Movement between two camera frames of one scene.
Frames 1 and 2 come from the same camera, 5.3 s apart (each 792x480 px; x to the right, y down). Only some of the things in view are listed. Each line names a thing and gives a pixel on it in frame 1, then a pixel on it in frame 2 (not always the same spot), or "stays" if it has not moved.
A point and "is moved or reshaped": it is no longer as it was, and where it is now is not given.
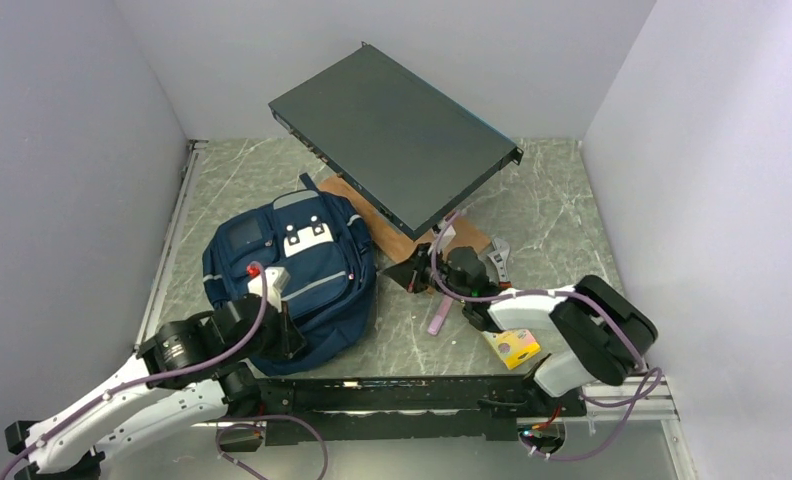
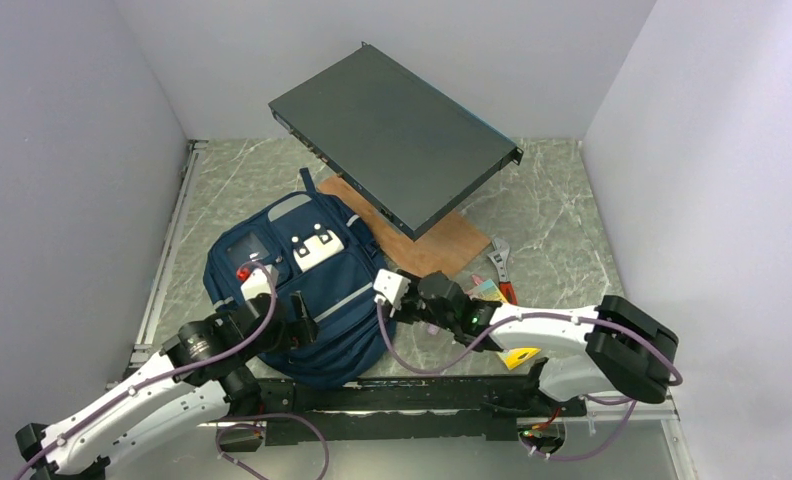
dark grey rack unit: [408, 152] stays
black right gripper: [410, 272] → [402, 312]
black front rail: [483, 408] stays
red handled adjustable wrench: [499, 258] stays
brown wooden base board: [388, 241] stays
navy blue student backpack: [324, 246] is moved or reshaped
